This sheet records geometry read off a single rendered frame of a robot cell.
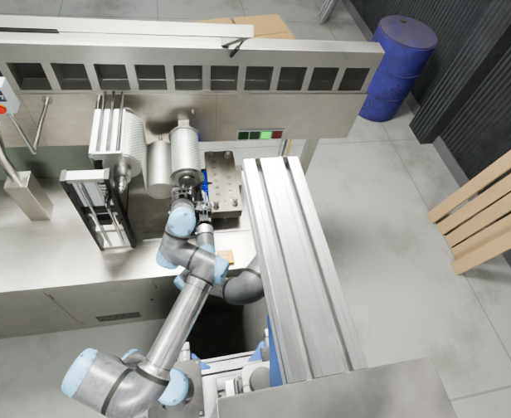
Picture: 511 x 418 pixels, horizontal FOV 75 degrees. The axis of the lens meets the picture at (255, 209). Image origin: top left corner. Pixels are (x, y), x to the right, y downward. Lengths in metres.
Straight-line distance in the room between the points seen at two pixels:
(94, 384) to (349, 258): 2.28
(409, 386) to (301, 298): 0.15
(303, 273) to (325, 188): 2.80
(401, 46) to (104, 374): 3.41
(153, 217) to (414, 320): 2.08
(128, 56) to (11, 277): 1.08
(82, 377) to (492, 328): 2.91
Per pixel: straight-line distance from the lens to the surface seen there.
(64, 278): 1.75
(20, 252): 1.89
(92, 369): 1.01
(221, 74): 1.63
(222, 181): 1.76
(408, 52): 3.69
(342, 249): 2.91
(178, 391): 1.38
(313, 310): 0.42
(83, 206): 1.49
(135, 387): 0.98
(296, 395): 0.40
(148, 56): 1.49
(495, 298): 3.44
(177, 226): 0.96
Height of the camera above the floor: 2.41
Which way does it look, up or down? 56 degrees down
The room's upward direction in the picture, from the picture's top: 13 degrees clockwise
